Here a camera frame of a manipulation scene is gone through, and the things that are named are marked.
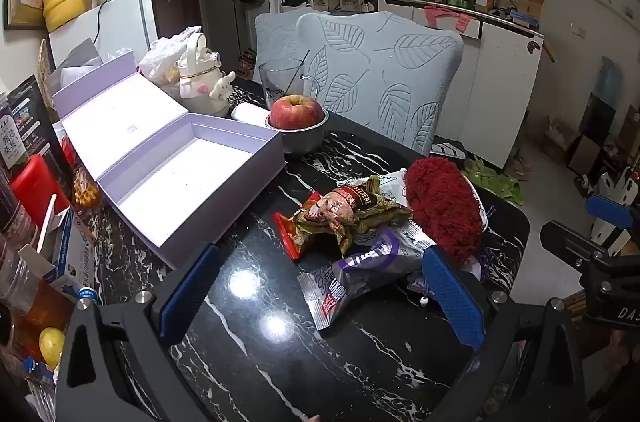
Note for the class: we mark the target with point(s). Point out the gold brown snack packet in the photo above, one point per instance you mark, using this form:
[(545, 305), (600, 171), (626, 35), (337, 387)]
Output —
[(350, 207)]

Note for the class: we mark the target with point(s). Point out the silver purple snack packet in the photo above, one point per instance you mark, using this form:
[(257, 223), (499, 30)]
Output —
[(360, 272)]

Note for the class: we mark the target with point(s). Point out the pink cloth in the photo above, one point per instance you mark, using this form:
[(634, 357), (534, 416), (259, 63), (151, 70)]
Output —
[(450, 16)]

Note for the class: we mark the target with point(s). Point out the white green snack packet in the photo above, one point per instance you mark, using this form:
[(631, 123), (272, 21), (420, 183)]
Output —
[(392, 187)]

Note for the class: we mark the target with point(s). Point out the glass mug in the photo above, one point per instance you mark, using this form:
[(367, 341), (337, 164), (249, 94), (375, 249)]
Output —
[(280, 80)]

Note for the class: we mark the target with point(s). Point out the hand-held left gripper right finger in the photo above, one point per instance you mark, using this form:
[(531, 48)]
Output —
[(452, 297)]

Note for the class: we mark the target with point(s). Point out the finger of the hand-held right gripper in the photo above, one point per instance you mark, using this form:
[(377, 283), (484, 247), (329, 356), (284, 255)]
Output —
[(570, 244), (610, 210)]

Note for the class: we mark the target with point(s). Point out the red fluffy scrunchie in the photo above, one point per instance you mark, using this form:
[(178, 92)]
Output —
[(442, 207)]

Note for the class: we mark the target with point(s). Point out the yellow ball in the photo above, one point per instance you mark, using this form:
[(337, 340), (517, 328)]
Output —
[(52, 344)]

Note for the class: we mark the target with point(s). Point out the white fridge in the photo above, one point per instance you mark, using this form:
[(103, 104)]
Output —
[(120, 22)]

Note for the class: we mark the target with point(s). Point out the blue white carton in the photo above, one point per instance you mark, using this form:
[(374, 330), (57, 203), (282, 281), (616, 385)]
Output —
[(70, 252)]

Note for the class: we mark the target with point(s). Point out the yellow packaged snack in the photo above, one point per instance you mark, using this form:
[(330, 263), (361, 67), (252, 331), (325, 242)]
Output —
[(87, 187)]

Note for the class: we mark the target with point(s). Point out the red apple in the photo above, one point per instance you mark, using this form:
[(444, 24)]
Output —
[(296, 111)]

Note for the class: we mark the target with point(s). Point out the open cardboard box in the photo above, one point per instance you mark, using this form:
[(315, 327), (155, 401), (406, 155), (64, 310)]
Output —
[(529, 5)]

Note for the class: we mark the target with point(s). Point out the black snack pouch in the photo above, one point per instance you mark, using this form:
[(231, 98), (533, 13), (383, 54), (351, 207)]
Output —
[(30, 127)]

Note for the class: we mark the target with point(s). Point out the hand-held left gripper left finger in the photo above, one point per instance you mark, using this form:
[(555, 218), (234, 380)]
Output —
[(187, 292)]

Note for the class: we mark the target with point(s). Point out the purple gift box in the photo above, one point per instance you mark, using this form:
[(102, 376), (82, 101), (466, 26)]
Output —
[(190, 182)]

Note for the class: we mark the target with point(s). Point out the glass jar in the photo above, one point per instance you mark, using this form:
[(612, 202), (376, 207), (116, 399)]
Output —
[(15, 274)]

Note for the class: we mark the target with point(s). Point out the red snack packet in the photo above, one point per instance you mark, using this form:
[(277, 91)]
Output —
[(289, 229)]

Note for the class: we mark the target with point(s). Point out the green slipper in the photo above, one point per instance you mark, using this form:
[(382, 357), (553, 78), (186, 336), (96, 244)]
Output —
[(507, 189), (477, 167)]

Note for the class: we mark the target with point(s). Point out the clear plastic food bag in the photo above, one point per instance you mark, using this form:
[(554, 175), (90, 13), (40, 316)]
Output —
[(160, 60)]

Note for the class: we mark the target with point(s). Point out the cream bottle with plush charm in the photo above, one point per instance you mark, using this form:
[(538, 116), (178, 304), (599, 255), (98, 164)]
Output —
[(200, 82)]

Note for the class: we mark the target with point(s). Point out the blue water jug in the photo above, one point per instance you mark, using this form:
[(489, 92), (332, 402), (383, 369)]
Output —
[(609, 80)]

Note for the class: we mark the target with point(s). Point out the white rolled towel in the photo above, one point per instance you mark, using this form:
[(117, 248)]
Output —
[(250, 115)]

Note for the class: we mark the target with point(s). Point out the small round bowl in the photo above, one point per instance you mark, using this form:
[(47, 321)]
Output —
[(302, 141)]

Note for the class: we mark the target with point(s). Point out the red plastic container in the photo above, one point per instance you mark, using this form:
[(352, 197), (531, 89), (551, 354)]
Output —
[(37, 189)]

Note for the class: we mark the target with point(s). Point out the yellow pot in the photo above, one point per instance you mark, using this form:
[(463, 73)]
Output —
[(65, 5)]

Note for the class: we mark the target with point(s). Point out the grey plastic bag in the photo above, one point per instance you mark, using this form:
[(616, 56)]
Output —
[(80, 55)]

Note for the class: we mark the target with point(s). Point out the white cabinet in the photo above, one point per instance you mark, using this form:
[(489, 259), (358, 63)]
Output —
[(500, 82)]

